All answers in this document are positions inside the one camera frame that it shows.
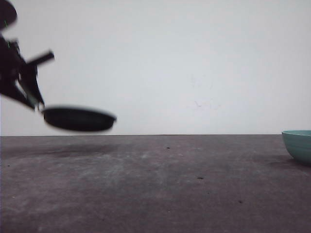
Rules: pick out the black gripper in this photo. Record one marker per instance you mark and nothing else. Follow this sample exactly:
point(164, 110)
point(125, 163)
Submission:
point(10, 61)

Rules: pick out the black frying pan green handle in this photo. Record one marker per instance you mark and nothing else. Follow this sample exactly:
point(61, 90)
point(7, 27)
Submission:
point(72, 118)

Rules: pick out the mint green bowl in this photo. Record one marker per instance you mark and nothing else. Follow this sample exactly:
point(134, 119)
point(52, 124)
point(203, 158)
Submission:
point(298, 144)

